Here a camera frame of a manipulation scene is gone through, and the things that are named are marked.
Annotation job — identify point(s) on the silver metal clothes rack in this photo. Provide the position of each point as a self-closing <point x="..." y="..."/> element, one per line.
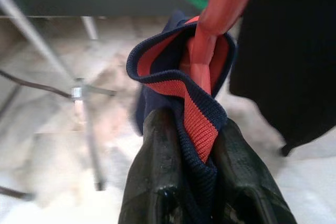
<point x="89" y="142"/>

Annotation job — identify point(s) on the red plastic hanger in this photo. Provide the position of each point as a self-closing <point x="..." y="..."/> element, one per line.
<point x="225" y="3"/>

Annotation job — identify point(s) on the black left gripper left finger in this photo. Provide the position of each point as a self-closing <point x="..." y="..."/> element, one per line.
<point x="157" y="176"/>

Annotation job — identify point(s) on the navy shirt red collar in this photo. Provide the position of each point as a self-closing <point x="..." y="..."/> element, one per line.
<point x="155" y="103"/>

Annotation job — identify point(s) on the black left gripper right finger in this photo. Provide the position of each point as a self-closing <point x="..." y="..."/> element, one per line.
<point x="244" y="187"/>

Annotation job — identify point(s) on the black shirt red collar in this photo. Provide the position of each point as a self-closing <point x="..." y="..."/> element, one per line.
<point x="288" y="51"/>

